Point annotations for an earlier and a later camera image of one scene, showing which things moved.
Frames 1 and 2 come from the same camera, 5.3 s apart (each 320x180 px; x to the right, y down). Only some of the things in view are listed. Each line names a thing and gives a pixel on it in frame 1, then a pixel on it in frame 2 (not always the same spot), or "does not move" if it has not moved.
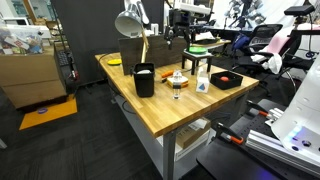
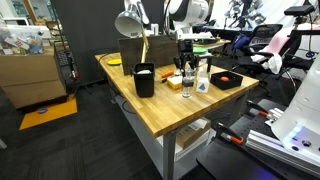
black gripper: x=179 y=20 to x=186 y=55
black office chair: x=260 y=37 does not move
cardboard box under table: x=192 y=131 does not move
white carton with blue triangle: x=202 y=82 does not move
